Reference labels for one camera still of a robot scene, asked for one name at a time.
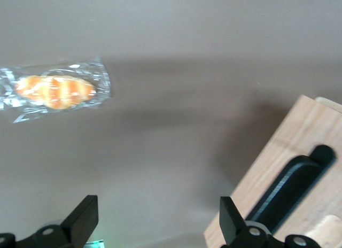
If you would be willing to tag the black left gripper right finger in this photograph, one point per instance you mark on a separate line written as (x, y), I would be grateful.
(229, 221)

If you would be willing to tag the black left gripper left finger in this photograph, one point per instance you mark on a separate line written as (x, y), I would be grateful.
(77, 221)

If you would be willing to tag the bread roll in clear wrapper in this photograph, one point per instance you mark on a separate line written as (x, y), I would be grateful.
(56, 91)

